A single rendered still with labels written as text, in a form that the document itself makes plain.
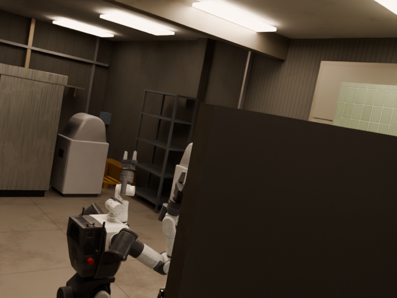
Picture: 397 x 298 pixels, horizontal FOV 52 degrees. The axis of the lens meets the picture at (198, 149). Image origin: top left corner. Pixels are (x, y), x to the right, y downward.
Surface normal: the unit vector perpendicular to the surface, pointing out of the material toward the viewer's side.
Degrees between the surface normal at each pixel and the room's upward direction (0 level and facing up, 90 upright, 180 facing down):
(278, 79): 90
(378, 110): 90
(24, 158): 90
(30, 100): 90
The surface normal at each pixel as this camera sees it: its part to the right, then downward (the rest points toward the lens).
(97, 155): 0.65, 0.20
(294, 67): -0.76, -0.08
